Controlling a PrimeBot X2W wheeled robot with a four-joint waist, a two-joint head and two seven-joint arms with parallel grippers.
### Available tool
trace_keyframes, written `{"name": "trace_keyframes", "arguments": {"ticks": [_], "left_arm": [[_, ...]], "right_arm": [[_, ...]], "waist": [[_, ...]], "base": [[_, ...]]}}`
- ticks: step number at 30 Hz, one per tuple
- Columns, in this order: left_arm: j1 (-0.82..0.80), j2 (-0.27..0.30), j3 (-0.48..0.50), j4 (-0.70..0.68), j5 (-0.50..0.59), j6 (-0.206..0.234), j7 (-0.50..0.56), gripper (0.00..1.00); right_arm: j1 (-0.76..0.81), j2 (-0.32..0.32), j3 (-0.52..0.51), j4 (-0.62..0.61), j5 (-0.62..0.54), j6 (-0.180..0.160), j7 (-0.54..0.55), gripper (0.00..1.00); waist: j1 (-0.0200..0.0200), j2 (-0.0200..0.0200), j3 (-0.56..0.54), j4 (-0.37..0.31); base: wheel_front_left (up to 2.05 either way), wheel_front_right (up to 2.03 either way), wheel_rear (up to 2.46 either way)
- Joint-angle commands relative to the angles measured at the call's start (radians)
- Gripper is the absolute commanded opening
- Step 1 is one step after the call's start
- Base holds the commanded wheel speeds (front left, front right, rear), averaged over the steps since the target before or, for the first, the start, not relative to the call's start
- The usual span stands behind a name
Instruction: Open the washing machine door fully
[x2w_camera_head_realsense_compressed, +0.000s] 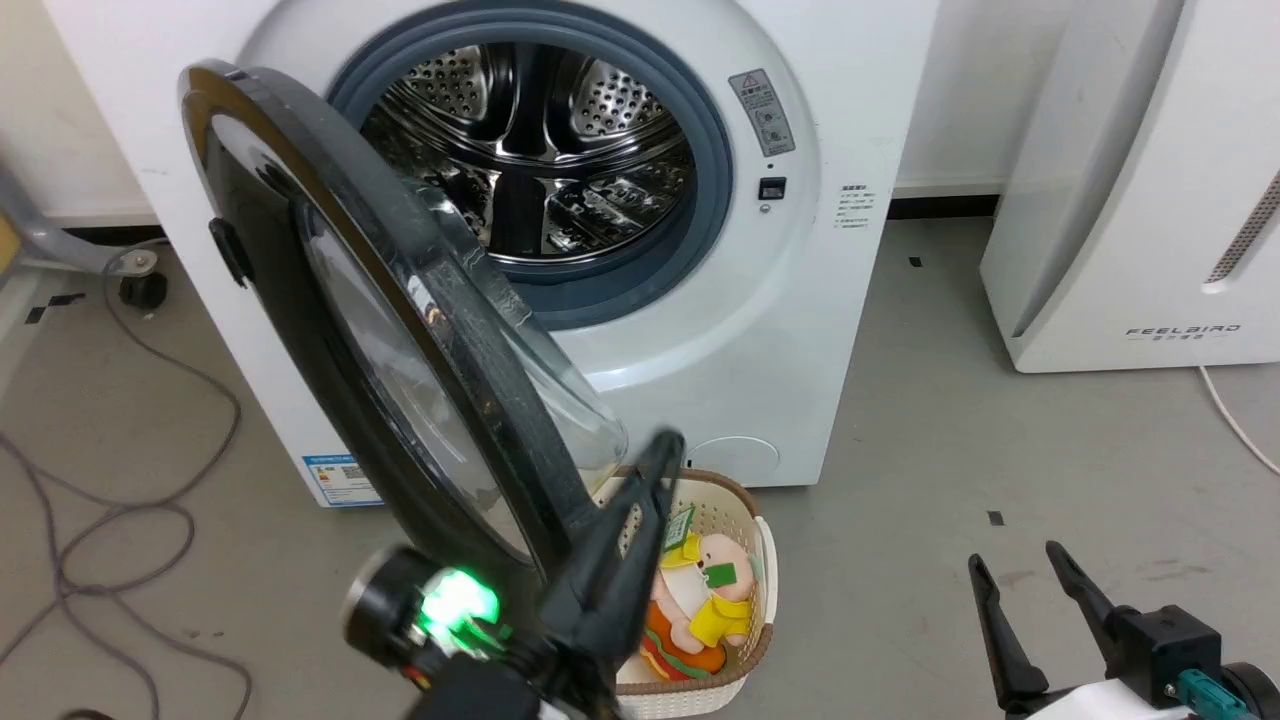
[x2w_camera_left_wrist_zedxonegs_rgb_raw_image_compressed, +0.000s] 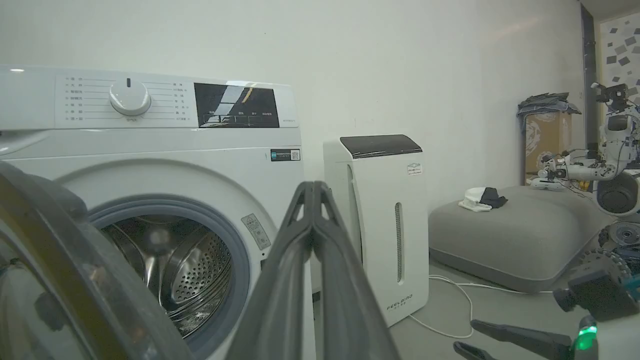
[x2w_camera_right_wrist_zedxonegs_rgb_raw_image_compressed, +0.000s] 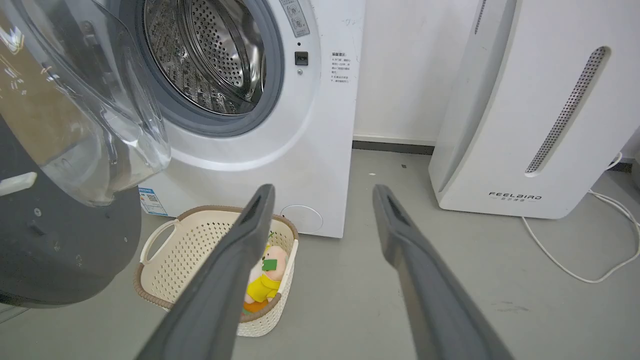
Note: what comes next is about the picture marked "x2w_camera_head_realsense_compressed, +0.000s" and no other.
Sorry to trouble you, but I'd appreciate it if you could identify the grey rubber door gasket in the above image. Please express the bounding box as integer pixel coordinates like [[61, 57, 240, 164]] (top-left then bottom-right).
[[325, 0, 735, 332]]

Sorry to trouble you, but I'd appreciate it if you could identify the black caster wheel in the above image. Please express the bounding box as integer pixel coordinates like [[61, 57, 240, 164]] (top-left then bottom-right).
[[118, 272, 168, 309]]

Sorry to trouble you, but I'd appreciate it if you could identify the white front-load washing machine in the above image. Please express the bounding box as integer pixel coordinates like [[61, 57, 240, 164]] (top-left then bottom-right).
[[40, 0, 941, 509]]

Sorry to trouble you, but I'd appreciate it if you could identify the teal cable connector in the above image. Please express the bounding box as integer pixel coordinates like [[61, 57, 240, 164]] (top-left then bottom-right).
[[1177, 668, 1253, 720]]

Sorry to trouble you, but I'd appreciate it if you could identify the steel perforated washer drum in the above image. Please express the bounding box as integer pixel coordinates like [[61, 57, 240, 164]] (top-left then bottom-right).
[[360, 42, 697, 264]]

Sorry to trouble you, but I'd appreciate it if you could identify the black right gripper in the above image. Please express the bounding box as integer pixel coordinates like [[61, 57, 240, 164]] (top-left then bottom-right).
[[967, 540, 1280, 720]]

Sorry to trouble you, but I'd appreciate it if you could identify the white air purifier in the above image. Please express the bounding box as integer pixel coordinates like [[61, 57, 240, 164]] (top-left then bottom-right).
[[980, 0, 1280, 374]]

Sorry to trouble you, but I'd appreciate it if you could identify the black round glass washer door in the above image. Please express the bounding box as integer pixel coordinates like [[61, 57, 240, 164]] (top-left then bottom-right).
[[178, 60, 629, 593]]

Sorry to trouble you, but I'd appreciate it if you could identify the small printed text label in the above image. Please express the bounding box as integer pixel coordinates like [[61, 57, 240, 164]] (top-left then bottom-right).
[[833, 183, 881, 231]]

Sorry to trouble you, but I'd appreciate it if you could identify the grey metal cart leg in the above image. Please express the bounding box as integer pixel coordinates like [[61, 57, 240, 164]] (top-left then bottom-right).
[[0, 160, 161, 277]]

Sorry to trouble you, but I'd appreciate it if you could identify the grey floor cable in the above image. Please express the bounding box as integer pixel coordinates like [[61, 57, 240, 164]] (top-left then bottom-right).
[[0, 250, 253, 720]]

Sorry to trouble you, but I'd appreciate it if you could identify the beige plastic laundry basket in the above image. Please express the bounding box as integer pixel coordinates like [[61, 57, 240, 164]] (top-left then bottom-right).
[[590, 466, 779, 720]]

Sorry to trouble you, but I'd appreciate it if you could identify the long black floor tape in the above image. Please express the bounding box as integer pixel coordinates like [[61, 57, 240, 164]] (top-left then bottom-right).
[[24, 292, 87, 325]]

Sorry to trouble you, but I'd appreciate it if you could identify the white power cable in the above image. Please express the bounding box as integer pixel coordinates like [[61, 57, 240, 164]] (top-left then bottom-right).
[[1198, 366, 1280, 477]]

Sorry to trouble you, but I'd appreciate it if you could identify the plush doll with hamburger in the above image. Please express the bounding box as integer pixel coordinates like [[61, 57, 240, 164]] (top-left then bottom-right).
[[640, 505, 766, 683]]

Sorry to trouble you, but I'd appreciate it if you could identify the round white filter cover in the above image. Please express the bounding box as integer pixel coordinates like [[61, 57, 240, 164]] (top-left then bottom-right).
[[685, 436, 782, 488]]

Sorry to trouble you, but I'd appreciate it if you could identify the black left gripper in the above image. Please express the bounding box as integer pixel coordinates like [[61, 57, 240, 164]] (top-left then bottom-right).
[[343, 430, 687, 720]]

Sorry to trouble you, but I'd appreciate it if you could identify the grey warning sticker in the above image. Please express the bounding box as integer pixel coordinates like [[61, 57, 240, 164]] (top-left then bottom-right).
[[728, 68, 797, 158]]

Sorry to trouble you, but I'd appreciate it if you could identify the blue energy label sticker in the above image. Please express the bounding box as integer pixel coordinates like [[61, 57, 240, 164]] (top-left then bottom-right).
[[302, 455, 383, 508]]

